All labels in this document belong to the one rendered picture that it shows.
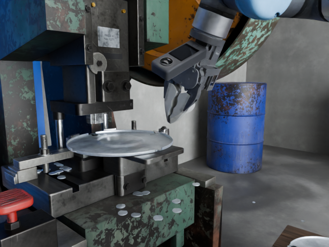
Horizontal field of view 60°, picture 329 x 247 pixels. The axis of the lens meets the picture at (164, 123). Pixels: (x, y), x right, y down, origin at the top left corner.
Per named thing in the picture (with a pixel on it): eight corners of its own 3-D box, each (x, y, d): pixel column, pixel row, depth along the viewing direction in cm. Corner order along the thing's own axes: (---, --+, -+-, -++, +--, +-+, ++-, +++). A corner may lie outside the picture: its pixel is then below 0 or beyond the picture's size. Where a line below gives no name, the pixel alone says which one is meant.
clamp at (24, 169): (77, 167, 81) (75, 132, 79) (14, 184, 69) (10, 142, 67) (65, 163, 85) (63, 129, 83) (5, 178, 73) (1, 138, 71)
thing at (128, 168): (185, 195, 75) (185, 146, 73) (147, 214, 65) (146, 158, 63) (124, 174, 92) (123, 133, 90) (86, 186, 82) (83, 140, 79)
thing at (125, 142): (110, 165, 59) (110, 161, 59) (46, 143, 79) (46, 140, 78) (194, 141, 80) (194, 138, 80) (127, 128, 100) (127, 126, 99)
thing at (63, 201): (178, 170, 97) (178, 153, 96) (51, 220, 64) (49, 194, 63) (122, 154, 117) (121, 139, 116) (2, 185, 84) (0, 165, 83)
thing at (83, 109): (135, 116, 89) (135, 99, 88) (78, 125, 75) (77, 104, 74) (104, 112, 100) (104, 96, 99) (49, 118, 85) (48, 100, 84)
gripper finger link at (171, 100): (181, 120, 70) (195, 86, 66) (166, 123, 66) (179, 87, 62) (172, 113, 72) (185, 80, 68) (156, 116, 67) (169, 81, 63)
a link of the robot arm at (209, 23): (222, 16, 52) (189, 3, 56) (212, 40, 54) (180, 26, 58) (240, 21, 58) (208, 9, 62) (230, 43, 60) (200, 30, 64)
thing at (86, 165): (136, 157, 91) (135, 147, 91) (81, 172, 77) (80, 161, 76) (105, 148, 102) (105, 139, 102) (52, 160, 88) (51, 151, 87)
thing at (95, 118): (105, 122, 87) (105, 110, 87) (92, 124, 84) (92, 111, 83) (100, 121, 89) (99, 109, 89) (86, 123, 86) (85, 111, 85)
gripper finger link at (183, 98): (190, 126, 69) (205, 92, 65) (176, 130, 64) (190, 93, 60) (181, 120, 70) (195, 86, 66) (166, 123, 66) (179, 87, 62)
